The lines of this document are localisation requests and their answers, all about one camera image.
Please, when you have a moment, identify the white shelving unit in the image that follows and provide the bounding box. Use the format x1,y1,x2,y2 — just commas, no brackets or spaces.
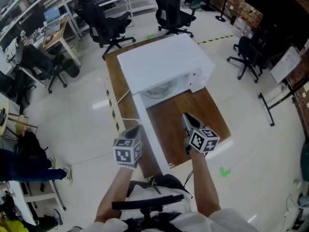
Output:
0,0,159,47

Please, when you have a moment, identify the clear water jug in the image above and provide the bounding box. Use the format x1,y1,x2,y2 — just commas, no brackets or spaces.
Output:
233,17,244,37
243,25,254,40

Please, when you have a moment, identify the black floor stand with sign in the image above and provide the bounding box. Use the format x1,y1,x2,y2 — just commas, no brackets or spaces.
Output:
257,46,303,127

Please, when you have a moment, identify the white side desk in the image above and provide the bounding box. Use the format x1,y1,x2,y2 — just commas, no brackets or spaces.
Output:
8,179,67,227

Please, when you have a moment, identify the white power cord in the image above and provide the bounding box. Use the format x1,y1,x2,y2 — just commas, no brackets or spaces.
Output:
104,74,141,126

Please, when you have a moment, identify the person's right forearm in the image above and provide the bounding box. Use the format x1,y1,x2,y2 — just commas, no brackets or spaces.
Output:
189,150,222,218

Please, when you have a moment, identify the black waist bag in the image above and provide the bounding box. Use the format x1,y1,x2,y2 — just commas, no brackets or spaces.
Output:
126,174,193,199

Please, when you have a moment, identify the black chest mount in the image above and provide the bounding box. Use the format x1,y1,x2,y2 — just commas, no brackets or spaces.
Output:
111,194,185,232

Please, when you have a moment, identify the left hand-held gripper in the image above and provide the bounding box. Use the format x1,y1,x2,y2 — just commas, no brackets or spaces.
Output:
112,125,142,166

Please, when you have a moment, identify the wooden desk with white legs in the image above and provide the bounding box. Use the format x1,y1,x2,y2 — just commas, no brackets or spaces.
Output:
31,14,82,67

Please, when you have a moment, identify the laptop with blue screen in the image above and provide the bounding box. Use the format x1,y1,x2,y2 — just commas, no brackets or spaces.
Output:
43,5,61,25

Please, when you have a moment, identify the person's left forearm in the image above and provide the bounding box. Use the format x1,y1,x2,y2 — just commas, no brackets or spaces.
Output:
94,167,137,223

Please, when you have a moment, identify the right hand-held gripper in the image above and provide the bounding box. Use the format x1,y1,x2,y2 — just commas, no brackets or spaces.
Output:
183,113,220,154

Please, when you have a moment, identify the black backpack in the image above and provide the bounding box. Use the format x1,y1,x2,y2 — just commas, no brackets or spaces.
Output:
16,130,49,160

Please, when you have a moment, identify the wooden stool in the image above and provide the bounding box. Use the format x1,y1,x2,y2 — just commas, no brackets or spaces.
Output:
8,112,39,136

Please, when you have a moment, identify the black waste bin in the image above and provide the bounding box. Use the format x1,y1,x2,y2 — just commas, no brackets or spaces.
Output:
62,58,81,79

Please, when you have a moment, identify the person's white shirt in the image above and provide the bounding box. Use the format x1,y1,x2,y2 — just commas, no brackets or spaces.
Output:
69,184,260,232

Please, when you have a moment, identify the white bead bracelet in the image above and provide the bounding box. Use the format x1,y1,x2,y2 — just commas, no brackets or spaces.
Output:
119,162,138,172

